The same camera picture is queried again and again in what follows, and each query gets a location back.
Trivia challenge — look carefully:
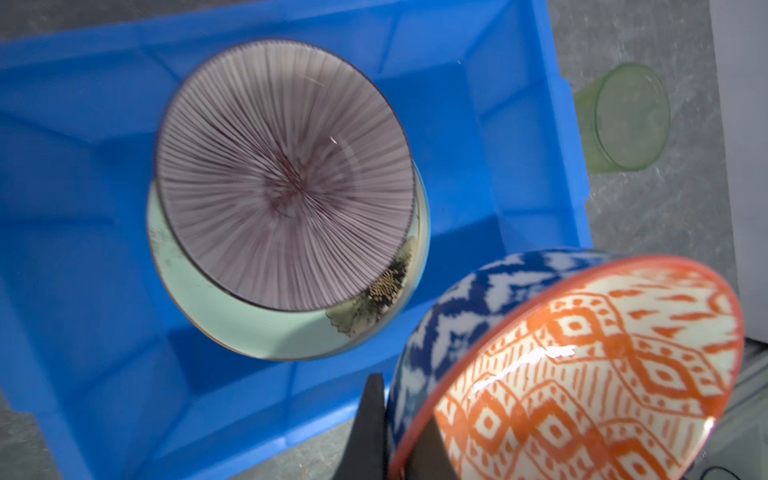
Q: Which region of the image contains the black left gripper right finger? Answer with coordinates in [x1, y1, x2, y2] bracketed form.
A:
[404, 417, 459, 480]

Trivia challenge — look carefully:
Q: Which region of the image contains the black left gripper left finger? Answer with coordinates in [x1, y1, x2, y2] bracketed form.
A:
[332, 373, 386, 480]

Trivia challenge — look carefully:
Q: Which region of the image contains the green flower plate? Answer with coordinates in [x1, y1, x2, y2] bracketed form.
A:
[146, 181, 431, 361]

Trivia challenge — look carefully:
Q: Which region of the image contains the blue white patterned bowl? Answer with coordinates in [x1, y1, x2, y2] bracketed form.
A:
[386, 248, 744, 479]

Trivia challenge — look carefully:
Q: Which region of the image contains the red rimmed bottom bowl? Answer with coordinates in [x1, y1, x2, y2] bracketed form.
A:
[154, 39, 416, 312]

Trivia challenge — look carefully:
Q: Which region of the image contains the green glass cup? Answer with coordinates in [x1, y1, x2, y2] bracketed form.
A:
[574, 63, 671, 175]

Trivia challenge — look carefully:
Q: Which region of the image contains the blue plastic bin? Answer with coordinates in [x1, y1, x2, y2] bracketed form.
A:
[1, 1, 591, 479]

